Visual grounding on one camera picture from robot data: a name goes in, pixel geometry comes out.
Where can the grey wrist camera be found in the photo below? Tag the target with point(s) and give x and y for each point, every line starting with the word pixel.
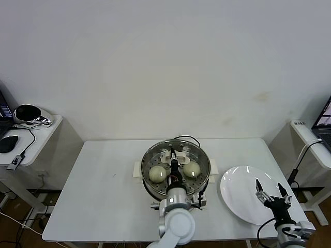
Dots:
pixel 200 201
pixel 305 226

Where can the white side table with mouse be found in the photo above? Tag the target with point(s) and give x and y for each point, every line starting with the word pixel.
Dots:
pixel 38 139

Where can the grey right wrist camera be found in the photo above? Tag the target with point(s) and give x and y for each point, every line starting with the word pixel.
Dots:
pixel 305 226

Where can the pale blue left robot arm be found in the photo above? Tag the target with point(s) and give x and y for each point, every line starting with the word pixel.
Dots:
pixel 178 227

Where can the black laptop beside chrome object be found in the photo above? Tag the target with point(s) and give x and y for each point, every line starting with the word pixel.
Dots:
pixel 3 113

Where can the white steamed baozi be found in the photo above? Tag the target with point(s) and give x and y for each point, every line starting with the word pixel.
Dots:
pixel 157 174
pixel 192 169

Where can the black computer mouse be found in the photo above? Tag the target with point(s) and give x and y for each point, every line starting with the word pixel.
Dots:
pixel 9 143

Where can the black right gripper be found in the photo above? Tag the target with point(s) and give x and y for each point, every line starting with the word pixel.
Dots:
pixel 279 208

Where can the white round plate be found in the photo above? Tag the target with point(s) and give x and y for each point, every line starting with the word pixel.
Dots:
pixel 240 191

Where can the white wall socket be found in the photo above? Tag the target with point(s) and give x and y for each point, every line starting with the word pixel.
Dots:
pixel 42 175

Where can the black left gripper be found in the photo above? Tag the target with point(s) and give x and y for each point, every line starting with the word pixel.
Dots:
pixel 175 175

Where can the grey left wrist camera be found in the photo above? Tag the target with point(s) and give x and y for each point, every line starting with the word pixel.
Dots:
pixel 200 201

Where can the cream electric pot base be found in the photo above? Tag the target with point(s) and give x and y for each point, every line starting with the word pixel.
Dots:
pixel 137 179

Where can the stainless steel steamer basket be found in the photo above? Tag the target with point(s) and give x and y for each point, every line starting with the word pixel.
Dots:
pixel 136 168

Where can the grey usb hub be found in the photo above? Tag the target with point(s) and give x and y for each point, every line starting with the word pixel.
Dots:
pixel 15 162

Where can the white label sticker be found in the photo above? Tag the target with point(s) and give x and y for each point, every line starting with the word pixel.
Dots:
pixel 299 123

